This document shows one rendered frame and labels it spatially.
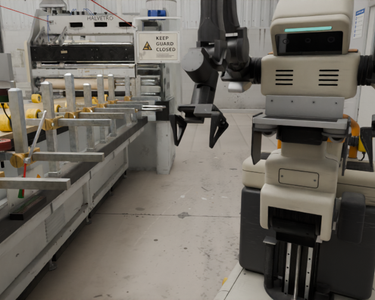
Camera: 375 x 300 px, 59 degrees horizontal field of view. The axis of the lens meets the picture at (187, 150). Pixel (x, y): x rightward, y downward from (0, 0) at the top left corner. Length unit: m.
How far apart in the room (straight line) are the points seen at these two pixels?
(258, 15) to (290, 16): 9.26
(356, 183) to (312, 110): 0.43
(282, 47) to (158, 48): 2.80
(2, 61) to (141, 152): 8.10
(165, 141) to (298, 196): 2.89
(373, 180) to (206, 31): 0.82
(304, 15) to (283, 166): 0.45
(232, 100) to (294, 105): 9.09
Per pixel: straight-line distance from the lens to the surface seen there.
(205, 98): 0.83
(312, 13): 1.02
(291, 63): 1.06
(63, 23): 4.40
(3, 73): 11.58
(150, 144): 4.01
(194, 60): 0.80
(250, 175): 1.43
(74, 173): 1.78
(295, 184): 1.13
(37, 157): 1.43
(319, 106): 1.04
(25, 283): 1.99
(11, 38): 11.68
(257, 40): 10.20
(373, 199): 1.39
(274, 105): 1.06
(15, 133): 1.40
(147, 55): 3.78
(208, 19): 0.90
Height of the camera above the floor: 1.17
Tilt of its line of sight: 13 degrees down
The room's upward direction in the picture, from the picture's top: straight up
